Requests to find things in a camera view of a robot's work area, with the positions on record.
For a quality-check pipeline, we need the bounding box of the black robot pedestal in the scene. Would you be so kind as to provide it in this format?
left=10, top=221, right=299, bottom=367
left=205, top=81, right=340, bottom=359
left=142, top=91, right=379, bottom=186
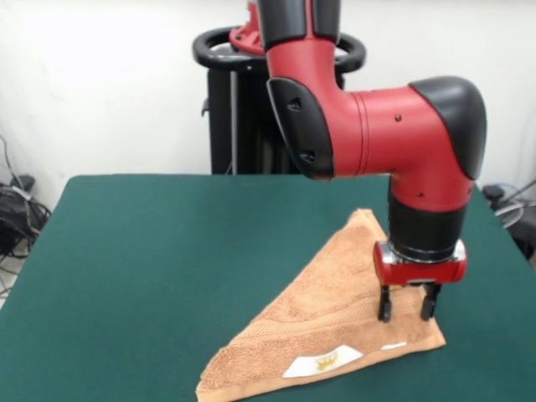
left=192, top=27, right=368, bottom=175

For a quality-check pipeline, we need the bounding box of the dark green table cloth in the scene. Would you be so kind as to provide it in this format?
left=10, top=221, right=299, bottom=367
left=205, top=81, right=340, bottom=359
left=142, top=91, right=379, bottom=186
left=0, top=173, right=536, bottom=402

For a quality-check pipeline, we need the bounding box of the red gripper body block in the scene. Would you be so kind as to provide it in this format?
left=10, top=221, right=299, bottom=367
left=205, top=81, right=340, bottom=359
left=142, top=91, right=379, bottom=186
left=372, top=240, right=468, bottom=288

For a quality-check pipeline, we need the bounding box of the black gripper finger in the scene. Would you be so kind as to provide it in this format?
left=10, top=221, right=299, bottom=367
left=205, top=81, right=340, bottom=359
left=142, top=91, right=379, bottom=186
left=377, top=284, right=394, bottom=323
left=420, top=283, right=441, bottom=322

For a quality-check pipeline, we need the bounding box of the tan terry towel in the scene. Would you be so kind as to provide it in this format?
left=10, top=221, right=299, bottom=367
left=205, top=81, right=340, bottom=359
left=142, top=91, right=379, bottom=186
left=195, top=208, right=446, bottom=402

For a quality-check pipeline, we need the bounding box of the black cable tangle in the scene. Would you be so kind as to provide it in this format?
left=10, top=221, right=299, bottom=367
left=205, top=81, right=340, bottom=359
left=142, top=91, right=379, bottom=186
left=481, top=179, right=536, bottom=260
left=0, top=133, right=54, bottom=298

